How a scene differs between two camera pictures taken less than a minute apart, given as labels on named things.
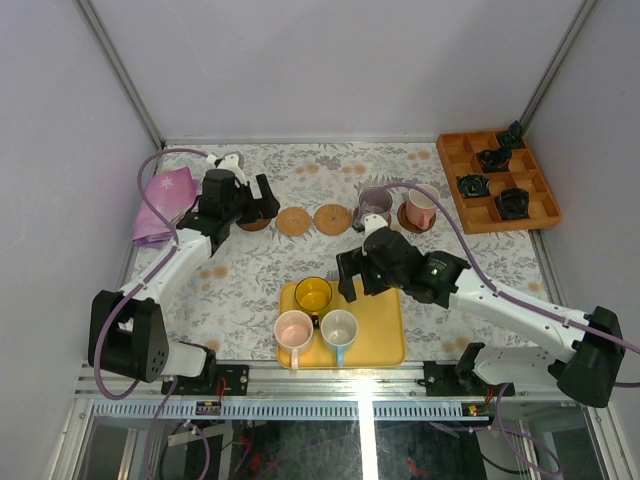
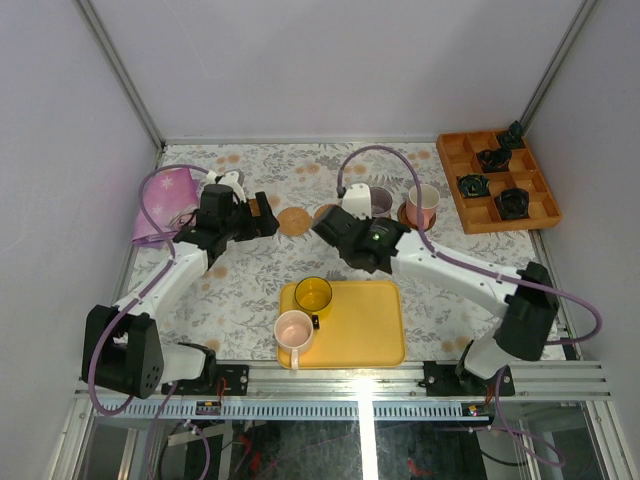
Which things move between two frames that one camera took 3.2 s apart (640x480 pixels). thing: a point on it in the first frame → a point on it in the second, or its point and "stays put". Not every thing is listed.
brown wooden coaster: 409,225 stays put
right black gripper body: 377,280 → 347,255
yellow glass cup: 313,294 stays put
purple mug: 373,201 stays put
